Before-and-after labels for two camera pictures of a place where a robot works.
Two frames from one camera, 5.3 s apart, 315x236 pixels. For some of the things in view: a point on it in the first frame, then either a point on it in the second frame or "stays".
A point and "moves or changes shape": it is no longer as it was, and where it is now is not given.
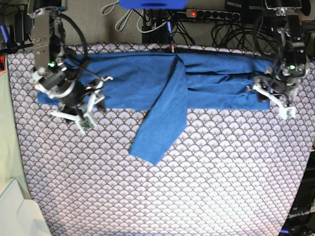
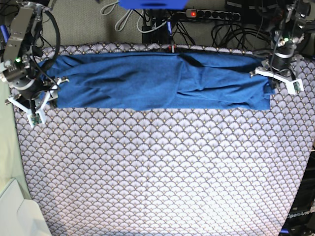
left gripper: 70,101 -> 33,89
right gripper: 286,82 -> 280,61
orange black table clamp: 172,49 stays
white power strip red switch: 194,13 stays
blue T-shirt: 166,86 moves or changes shape
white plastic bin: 20,217 stays
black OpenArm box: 301,220 stays
